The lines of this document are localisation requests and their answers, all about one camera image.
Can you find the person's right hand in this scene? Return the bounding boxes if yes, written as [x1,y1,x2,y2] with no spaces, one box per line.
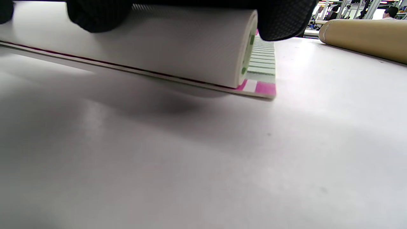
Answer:
[0,0,318,42]

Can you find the grey metal frame post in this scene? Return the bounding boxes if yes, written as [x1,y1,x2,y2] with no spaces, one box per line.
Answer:
[362,0,382,19]

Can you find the brown cardboard mailing tube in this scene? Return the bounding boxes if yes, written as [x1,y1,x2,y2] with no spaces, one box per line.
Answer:
[319,18,407,65]

